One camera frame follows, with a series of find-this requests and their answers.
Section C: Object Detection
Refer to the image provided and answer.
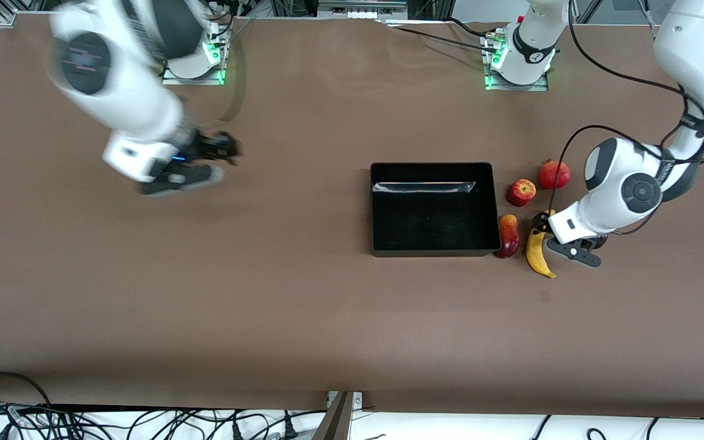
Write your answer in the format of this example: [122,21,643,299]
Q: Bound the grey metal profile beam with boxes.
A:
[312,391,356,440]

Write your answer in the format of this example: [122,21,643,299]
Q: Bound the red pomegranate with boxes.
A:
[538,159,571,191]

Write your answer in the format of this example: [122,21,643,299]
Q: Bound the red apple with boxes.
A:
[506,178,537,207]

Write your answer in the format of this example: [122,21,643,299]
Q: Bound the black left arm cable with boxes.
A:
[549,0,704,211]

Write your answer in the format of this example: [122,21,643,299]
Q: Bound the yellow banana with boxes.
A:
[525,209,557,279]

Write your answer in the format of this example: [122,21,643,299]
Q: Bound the black rectangular plastic tray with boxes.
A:
[370,162,502,258]

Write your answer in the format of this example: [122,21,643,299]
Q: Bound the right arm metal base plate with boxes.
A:
[161,24,227,86]

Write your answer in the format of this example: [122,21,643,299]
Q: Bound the red yellow mango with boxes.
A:
[494,214,521,259]

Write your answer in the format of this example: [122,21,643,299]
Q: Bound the white power strip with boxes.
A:
[317,0,409,20]

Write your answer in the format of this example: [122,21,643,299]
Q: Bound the tangled black floor cables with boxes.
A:
[0,400,328,440]

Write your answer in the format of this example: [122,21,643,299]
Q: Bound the aluminium frame profile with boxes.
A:
[575,0,604,24]

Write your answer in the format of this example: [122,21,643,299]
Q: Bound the black cable on table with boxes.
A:
[383,18,502,56]

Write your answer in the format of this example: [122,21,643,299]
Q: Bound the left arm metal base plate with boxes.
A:
[484,34,550,92]

